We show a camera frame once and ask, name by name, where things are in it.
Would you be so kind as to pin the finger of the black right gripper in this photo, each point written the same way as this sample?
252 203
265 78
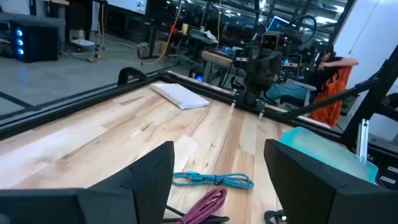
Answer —
260 110
234 99

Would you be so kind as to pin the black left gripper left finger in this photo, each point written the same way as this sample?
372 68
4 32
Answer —
124 199

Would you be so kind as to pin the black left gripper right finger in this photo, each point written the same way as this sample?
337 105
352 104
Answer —
317 199

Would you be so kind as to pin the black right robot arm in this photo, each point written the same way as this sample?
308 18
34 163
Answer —
290 37

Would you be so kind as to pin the wooden workbench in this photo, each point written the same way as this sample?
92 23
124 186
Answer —
216 58

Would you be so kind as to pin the translucent teal plastic bin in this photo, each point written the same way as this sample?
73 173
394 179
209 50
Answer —
326 152

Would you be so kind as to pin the white notebook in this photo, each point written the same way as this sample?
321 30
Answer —
182 95

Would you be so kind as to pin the person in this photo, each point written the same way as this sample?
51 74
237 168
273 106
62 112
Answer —
332 90

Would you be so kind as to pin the black C-clamp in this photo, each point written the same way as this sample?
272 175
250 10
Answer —
130 72

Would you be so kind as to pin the computer tower with blue lights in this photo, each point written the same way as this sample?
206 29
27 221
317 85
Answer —
37 43

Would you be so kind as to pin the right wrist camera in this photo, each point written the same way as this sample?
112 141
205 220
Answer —
269 41

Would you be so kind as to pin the silver aluminium extrusion post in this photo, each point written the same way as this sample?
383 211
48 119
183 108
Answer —
362 140

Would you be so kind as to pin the black metal table frame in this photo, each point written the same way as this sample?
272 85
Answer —
77 99

